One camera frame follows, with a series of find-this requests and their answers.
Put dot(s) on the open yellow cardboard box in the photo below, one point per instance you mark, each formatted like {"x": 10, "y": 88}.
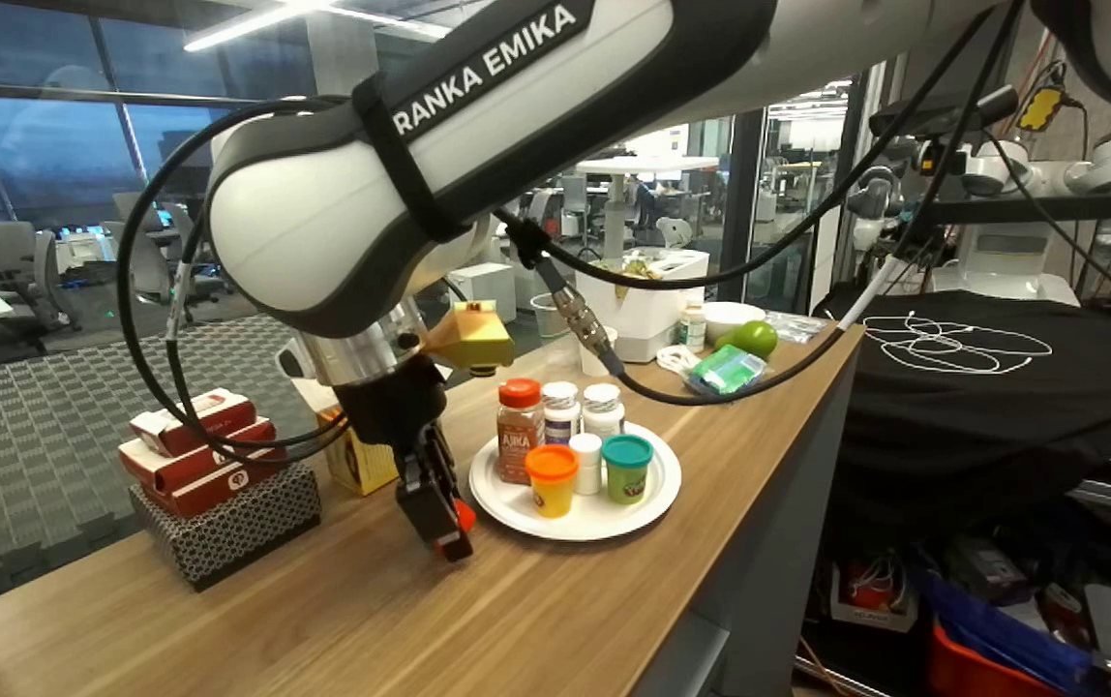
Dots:
{"x": 355, "y": 464}

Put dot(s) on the small plain white bottle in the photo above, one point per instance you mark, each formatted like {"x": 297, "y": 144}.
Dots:
{"x": 586, "y": 452}

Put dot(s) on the white bowl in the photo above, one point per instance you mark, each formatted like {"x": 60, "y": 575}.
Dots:
{"x": 722, "y": 319}

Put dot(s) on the white appliance with lid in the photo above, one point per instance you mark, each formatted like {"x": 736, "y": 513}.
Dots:
{"x": 643, "y": 319}

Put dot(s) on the white blue-label pill bottle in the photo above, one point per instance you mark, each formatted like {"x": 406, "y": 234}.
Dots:
{"x": 602, "y": 407}

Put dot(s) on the white paper plate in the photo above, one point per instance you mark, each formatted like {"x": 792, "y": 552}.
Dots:
{"x": 590, "y": 517}

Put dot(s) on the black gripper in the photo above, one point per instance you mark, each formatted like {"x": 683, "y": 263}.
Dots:
{"x": 406, "y": 411}

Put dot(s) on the top red box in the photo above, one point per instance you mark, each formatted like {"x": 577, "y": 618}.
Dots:
{"x": 212, "y": 415}

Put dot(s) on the green teal snack packet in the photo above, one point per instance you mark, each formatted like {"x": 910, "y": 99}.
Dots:
{"x": 727, "y": 375}

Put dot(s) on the red storage bin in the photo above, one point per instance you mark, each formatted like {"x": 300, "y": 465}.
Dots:
{"x": 963, "y": 671}

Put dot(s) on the teal-lid green dough tub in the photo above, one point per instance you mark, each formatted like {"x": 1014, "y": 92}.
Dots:
{"x": 625, "y": 465}

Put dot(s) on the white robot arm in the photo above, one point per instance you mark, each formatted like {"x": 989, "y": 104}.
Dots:
{"x": 336, "y": 216}

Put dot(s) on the orange-lid spice bottle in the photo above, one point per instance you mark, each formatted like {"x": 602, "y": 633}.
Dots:
{"x": 515, "y": 428}

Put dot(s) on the lower red box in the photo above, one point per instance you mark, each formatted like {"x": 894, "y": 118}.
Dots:
{"x": 217, "y": 486}

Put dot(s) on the green apple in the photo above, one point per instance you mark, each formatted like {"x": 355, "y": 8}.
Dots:
{"x": 757, "y": 338}

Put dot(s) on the red toy strawberry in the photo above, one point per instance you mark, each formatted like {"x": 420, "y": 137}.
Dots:
{"x": 466, "y": 517}

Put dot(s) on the black cloth covered table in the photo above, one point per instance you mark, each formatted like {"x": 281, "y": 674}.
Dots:
{"x": 972, "y": 406}

